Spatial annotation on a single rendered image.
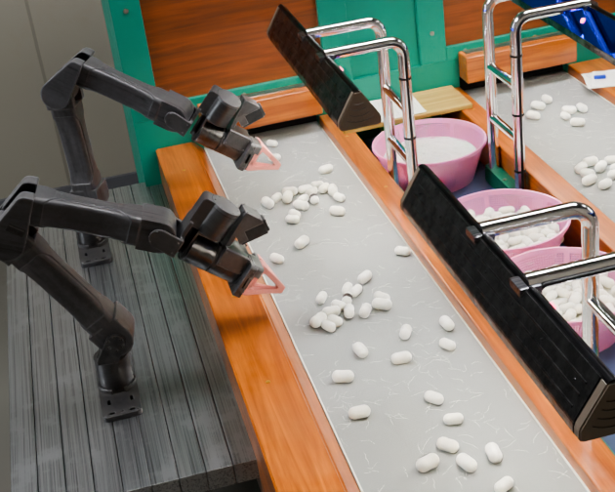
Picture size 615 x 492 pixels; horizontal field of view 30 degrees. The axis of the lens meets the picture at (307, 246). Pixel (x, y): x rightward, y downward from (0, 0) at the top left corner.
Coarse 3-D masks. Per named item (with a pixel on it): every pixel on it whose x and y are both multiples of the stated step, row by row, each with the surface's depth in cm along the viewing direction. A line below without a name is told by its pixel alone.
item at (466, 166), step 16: (400, 128) 278; (416, 128) 279; (432, 128) 279; (448, 128) 278; (480, 128) 270; (384, 144) 275; (480, 144) 269; (384, 160) 262; (448, 160) 257; (464, 160) 259; (400, 176) 262; (448, 176) 260; (464, 176) 263
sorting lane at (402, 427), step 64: (320, 128) 290; (256, 192) 261; (320, 256) 231; (384, 256) 228; (384, 320) 207; (320, 384) 192; (384, 384) 190; (448, 384) 188; (384, 448) 175; (512, 448) 171
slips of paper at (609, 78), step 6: (594, 72) 294; (600, 72) 293; (606, 72) 293; (612, 72) 292; (588, 78) 291; (594, 78) 289; (600, 78) 289; (606, 78) 289; (612, 78) 289; (588, 84) 288; (594, 84) 287; (600, 84) 286; (606, 84) 286; (612, 84) 285
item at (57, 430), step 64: (128, 192) 286; (64, 256) 260; (128, 256) 256; (64, 320) 234; (192, 320) 228; (64, 384) 214; (192, 384) 209; (64, 448) 196; (128, 448) 194; (192, 448) 192
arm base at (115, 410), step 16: (96, 352) 208; (128, 352) 219; (96, 368) 207; (112, 368) 205; (128, 368) 207; (112, 384) 206; (128, 384) 208; (112, 400) 205; (128, 400) 205; (112, 416) 201; (128, 416) 202
